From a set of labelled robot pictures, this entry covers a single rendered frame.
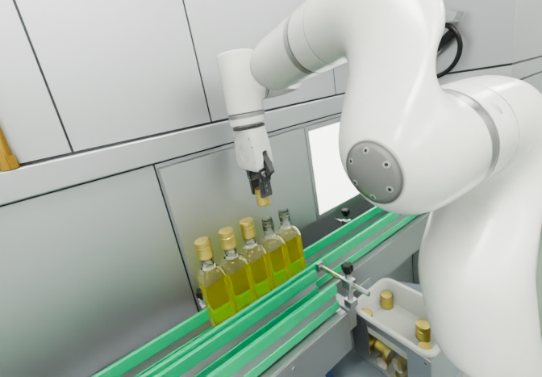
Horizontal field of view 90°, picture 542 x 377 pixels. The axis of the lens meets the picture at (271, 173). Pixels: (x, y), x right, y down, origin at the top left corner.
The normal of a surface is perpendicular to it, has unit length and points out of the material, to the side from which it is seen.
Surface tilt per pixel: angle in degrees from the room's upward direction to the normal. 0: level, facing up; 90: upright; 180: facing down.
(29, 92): 90
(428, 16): 49
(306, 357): 90
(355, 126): 63
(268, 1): 90
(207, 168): 90
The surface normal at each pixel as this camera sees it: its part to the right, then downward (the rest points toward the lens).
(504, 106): 0.34, -0.36
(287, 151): 0.57, 0.14
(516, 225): -0.32, -0.31
